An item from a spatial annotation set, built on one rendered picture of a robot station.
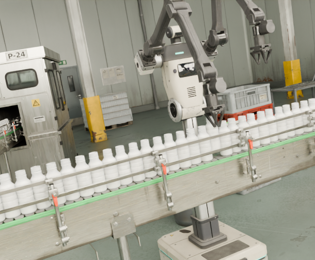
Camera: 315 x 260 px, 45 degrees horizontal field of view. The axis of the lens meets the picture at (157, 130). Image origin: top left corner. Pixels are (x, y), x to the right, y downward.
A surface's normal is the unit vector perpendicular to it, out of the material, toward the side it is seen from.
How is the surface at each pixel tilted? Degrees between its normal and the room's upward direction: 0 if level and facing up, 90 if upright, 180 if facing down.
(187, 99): 90
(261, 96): 90
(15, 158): 90
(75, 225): 90
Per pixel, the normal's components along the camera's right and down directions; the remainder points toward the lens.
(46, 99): 0.12, 0.13
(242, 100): 0.53, 0.04
